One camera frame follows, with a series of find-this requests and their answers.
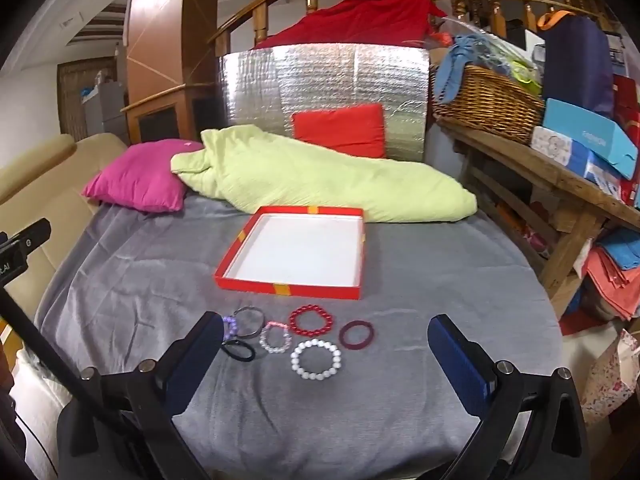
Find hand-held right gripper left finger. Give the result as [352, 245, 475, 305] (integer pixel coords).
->
[80, 311, 224, 480]

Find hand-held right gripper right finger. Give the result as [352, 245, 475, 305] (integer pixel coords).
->
[426, 314, 592, 480]

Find black hair tie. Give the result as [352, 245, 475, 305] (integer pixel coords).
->
[220, 340, 257, 362]

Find pink clear bead bracelet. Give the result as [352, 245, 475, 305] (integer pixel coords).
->
[259, 321, 292, 354]

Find thin grey bangle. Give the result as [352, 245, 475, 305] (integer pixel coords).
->
[234, 306, 266, 338]

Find white bead bracelet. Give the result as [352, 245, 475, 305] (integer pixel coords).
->
[290, 339, 343, 381]

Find red bead bracelet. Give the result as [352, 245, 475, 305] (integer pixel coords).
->
[288, 305, 333, 338]

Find maroon hair ring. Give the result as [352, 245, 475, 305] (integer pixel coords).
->
[339, 319, 376, 350]

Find red cardboard box tray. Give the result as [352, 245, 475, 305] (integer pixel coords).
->
[214, 205, 366, 302]

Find beige sofa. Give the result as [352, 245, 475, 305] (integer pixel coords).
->
[0, 132, 128, 321]

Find grey blanket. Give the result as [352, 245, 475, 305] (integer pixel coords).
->
[35, 192, 563, 480]

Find pink pillow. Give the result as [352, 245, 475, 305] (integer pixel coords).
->
[81, 139, 206, 213]

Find floral paper gift bag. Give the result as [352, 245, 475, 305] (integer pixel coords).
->
[580, 330, 640, 431]

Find brown rattan screen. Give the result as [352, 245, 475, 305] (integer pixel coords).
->
[56, 57, 131, 143]

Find grey storage boxes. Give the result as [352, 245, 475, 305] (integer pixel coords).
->
[82, 80, 128, 136]

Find stack of coral towels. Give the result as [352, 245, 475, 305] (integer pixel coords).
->
[582, 230, 640, 321]

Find wooden bench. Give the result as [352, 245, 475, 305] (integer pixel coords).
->
[435, 115, 640, 318]

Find light green pillow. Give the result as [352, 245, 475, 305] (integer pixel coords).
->
[170, 125, 478, 224]

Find white patterned box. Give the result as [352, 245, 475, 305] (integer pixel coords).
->
[530, 126, 626, 186]

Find wooden cabinet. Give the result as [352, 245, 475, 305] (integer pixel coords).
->
[122, 0, 221, 146]

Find blue cardboard box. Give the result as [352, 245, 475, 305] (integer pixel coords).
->
[542, 98, 639, 181]

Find red cushion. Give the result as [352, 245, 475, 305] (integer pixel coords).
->
[291, 104, 386, 160]

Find wicker basket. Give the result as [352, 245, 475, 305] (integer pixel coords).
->
[431, 65, 546, 146]

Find blue cloth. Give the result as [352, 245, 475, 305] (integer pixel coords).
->
[434, 35, 481, 106]

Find red gift bag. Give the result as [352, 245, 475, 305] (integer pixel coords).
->
[612, 75, 640, 181]

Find silver foil insulation panel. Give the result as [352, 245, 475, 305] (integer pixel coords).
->
[217, 42, 431, 163]

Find clear plastic bag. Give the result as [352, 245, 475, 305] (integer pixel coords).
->
[440, 17, 543, 96]

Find wooden stair banister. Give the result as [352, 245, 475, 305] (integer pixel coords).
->
[207, 0, 616, 56]

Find red cloth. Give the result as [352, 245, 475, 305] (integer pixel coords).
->
[255, 0, 448, 51]

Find navy bag with orange handle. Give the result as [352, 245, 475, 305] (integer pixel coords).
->
[537, 10, 617, 121]

